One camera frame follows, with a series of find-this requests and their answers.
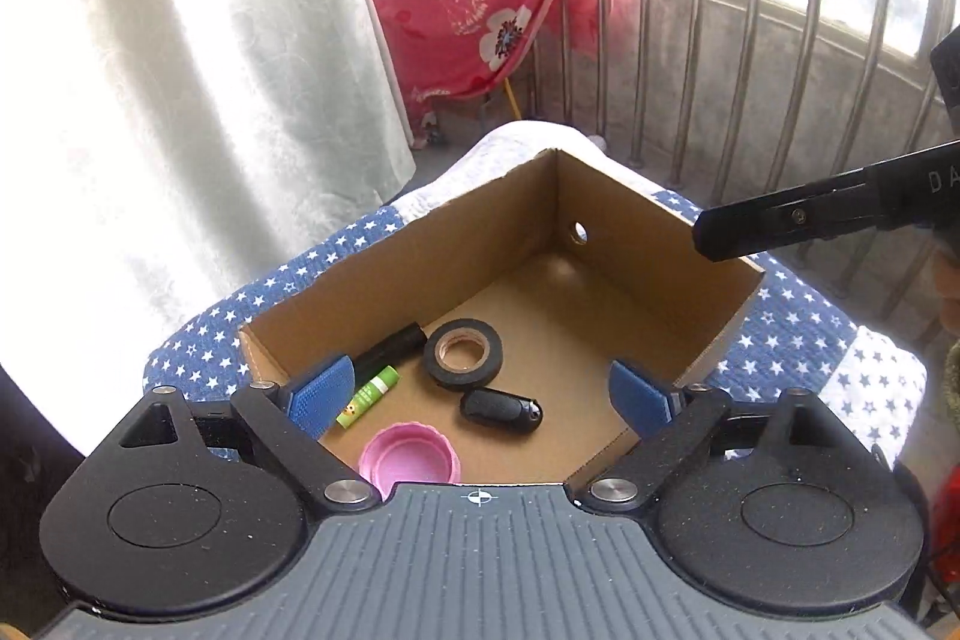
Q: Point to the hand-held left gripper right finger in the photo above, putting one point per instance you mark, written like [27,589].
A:
[634,396]

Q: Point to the green lip balm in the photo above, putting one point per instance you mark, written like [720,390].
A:
[371,394]

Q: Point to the yellow pole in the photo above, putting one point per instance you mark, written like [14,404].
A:
[513,100]

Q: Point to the black tape roll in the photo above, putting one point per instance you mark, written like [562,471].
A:
[480,377]

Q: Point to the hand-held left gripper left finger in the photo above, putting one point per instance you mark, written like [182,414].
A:
[322,392]

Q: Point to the brown cardboard box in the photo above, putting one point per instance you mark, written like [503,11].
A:
[600,287]

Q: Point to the white patterned curtain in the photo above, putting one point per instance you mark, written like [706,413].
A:
[187,85]

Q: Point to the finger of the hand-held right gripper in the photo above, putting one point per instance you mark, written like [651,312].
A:
[787,216]

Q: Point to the black car key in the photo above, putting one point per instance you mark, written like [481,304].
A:
[495,407]

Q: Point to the metal railing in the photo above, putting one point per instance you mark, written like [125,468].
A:
[640,10]

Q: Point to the pink plastic lid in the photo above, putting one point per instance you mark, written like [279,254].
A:
[405,452]

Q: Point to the blue white star blanket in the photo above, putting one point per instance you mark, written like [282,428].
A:
[787,340]

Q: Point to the black lipstick tube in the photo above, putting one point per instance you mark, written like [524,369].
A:
[394,347]

